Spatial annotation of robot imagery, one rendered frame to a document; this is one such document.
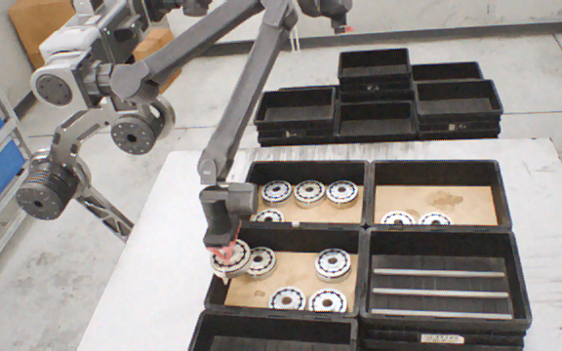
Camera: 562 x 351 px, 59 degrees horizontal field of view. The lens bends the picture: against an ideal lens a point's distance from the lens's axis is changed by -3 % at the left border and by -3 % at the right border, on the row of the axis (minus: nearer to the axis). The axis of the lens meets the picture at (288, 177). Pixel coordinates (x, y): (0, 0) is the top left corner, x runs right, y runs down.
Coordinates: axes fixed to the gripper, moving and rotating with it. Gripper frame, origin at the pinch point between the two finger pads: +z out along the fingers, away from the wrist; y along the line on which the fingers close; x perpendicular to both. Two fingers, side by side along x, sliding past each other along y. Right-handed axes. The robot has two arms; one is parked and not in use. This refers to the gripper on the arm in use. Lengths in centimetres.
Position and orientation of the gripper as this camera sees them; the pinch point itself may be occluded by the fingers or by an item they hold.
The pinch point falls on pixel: (228, 251)
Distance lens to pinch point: 127.0
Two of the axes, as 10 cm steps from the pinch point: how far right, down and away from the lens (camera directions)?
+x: -9.8, -0.2, 2.1
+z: 1.2, 7.5, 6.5
